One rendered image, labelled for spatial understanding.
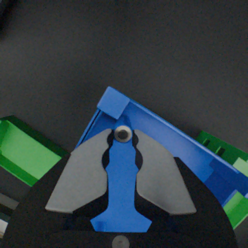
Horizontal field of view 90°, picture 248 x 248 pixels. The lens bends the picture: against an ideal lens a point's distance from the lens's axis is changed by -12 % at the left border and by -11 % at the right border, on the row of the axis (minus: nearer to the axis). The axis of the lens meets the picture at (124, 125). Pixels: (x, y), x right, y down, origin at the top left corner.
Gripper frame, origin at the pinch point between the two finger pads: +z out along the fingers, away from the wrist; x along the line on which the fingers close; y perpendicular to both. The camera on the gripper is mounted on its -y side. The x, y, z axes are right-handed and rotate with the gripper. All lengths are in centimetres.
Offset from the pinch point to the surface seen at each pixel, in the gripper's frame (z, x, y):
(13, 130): 34, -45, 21
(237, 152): 15.3, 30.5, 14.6
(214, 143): 24.3, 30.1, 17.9
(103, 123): 5.9, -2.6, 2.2
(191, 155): 4.7, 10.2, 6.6
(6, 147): 32, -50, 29
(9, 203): 22, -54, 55
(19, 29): 44, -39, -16
